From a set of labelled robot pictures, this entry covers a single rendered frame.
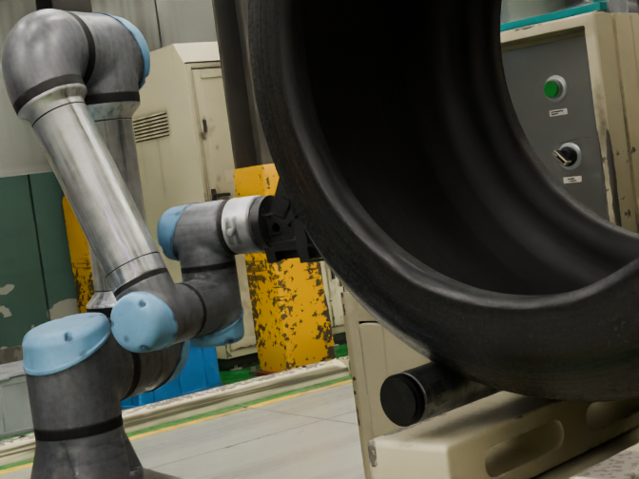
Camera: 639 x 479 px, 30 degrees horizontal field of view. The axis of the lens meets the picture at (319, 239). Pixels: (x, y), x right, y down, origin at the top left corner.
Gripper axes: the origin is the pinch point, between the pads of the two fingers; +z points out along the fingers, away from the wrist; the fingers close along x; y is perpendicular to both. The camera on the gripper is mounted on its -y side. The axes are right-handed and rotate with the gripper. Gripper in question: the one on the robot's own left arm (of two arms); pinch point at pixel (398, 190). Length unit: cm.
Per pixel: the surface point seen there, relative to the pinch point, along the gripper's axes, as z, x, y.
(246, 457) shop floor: -207, -250, 142
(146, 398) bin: -329, -347, 149
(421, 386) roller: 20, 46, 9
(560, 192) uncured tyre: 25.3, 16.5, -0.5
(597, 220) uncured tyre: 29.1, 18.2, 2.5
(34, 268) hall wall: -558, -533, 111
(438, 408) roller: 21, 45, 12
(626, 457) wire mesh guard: 52, 99, -7
